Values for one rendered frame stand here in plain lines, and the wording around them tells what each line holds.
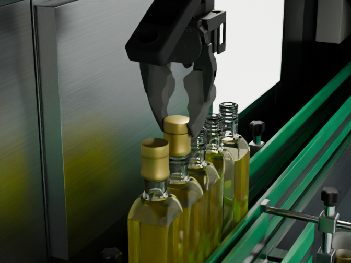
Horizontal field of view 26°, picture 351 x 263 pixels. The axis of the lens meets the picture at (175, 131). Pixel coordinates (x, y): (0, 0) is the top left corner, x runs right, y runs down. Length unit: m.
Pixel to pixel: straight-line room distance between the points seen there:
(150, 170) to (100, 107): 0.16
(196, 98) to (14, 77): 0.22
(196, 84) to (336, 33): 1.22
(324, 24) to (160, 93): 1.21
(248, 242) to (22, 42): 0.45
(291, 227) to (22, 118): 0.59
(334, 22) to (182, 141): 1.21
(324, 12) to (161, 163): 1.27
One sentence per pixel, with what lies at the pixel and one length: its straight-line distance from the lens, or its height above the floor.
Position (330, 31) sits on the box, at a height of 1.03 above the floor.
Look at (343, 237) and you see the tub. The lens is 1.42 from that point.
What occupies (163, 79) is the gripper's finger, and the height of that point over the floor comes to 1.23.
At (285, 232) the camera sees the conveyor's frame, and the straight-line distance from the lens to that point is 1.33.
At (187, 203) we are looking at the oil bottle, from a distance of 0.97.
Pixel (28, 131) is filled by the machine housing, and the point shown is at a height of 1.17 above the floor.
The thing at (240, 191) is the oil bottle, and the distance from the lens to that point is 1.15.
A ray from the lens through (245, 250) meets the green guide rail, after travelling 1.12.
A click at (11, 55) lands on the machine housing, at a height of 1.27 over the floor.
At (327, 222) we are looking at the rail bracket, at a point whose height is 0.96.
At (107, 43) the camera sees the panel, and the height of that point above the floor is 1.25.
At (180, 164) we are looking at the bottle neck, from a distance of 0.97.
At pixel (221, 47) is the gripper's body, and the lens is 0.97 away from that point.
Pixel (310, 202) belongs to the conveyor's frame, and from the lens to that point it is 1.46.
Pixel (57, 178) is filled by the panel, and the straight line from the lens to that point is 0.99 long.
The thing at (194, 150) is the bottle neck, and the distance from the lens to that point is 1.02.
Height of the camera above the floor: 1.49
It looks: 20 degrees down
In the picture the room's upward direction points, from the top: straight up
